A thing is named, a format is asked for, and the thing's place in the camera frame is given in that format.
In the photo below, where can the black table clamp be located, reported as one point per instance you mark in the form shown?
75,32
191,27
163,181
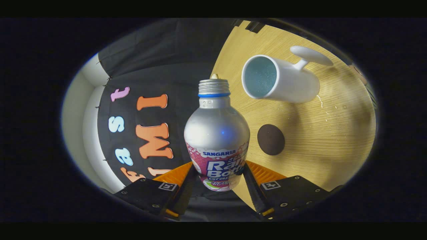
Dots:
237,22
255,26

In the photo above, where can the black backdrop cloth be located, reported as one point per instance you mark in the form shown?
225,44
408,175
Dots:
160,50

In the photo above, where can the dark brown round coaster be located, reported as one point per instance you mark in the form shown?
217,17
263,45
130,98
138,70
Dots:
271,139

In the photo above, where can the silver juice bottle pink label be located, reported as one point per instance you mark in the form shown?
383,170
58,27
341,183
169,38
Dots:
217,130

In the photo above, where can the wooden table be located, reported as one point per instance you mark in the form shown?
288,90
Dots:
333,140

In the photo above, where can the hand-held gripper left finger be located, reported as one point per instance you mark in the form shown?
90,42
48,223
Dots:
186,193

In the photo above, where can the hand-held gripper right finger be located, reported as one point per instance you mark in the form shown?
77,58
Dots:
255,196

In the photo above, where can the white cup blue inside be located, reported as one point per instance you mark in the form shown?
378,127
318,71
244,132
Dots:
293,83

